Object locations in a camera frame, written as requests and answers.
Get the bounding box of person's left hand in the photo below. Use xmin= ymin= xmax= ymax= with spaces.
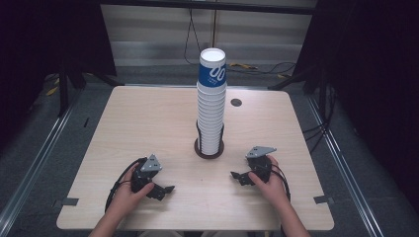
xmin=108 ymin=162 xmax=156 ymax=219

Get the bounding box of bundle of black cables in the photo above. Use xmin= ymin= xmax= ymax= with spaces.
xmin=301 ymin=83 xmax=338 ymax=154

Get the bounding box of silver floor rail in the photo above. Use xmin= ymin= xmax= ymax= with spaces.
xmin=305 ymin=96 xmax=385 ymax=237
xmin=0 ymin=97 xmax=81 ymax=231

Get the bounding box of person's right hand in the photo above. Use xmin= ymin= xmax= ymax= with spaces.
xmin=247 ymin=155 xmax=292 ymax=209

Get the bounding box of stack of white paper cups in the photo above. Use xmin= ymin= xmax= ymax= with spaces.
xmin=196 ymin=47 xmax=228 ymax=156

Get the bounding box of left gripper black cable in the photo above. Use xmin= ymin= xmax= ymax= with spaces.
xmin=104 ymin=157 xmax=148 ymax=213

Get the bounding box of black floor cable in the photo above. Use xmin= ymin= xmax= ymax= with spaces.
xmin=226 ymin=61 xmax=297 ymax=76

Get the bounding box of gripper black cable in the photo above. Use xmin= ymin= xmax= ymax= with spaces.
xmin=104 ymin=157 xmax=148 ymax=213
xmin=271 ymin=163 xmax=293 ymax=203

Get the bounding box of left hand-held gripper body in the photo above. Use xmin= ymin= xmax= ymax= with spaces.
xmin=130 ymin=153 xmax=164 ymax=195

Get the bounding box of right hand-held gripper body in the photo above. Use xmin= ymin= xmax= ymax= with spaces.
xmin=244 ymin=145 xmax=278 ymax=184

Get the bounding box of black stand leg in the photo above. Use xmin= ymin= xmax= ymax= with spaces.
xmin=267 ymin=73 xmax=308 ymax=92
xmin=57 ymin=69 xmax=70 ymax=119

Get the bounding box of straight hanging black cable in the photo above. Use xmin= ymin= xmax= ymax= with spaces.
xmin=210 ymin=9 xmax=218 ymax=49

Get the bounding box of hanging black cable loop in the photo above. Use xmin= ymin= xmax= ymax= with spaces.
xmin=183 ymin=8 xmax=203 ymax=65

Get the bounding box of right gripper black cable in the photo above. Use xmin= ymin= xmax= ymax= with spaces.
xmin=271 ymin=163 xmax=293 ymax=203

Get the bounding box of grey tape strip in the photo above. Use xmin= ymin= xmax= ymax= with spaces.
xmin=312 ymin=195 xmax=335 ymax=205
xmin=60 ymin=197 xmax=80 ymax=207

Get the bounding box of dark curtain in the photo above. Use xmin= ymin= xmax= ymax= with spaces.
xmin=292 ymin=0 xmax=419 ymax=213
xmin=0 ymin=0 xmax=118 ymax=154

